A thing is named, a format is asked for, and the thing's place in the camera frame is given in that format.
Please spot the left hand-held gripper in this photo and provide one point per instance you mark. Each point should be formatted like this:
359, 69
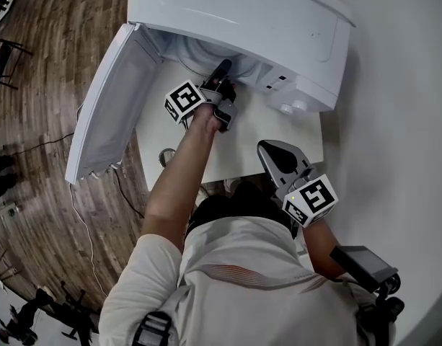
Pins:
182, 97

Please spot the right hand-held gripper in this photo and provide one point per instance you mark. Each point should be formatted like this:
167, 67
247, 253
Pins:
314, 197

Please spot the clear glass plate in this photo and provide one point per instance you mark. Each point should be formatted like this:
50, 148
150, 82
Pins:
200, 54

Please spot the person's left forearm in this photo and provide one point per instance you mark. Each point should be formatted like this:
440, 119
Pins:
173, 178

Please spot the person's right forearm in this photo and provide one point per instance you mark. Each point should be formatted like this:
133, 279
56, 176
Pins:
321, 247

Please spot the person's left hand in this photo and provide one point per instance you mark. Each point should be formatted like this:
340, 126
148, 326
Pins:
204, 117

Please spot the person's black shorts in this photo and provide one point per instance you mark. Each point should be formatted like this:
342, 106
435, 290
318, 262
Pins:
242, 200

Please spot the person's white shoe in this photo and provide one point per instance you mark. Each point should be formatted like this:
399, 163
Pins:
229, 185

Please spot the white microwave oven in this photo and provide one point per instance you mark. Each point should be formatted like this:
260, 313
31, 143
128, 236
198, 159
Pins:
260, 16

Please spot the black battery box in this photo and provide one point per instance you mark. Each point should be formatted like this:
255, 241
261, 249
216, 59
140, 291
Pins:
365, 265

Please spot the person's white shirt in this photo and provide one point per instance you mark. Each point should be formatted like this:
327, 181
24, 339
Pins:
242, 301

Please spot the black folding chair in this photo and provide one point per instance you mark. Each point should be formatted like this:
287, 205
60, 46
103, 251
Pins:
4, 60

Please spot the small green-lit device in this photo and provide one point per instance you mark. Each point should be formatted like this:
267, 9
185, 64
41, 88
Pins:
12, 212

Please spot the black tripod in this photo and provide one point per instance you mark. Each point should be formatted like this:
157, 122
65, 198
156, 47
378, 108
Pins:
73, 315

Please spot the black clamp mount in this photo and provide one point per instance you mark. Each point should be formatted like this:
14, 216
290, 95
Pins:
386, 301

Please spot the wooden stick frame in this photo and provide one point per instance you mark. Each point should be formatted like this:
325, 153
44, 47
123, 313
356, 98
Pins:
6, 270

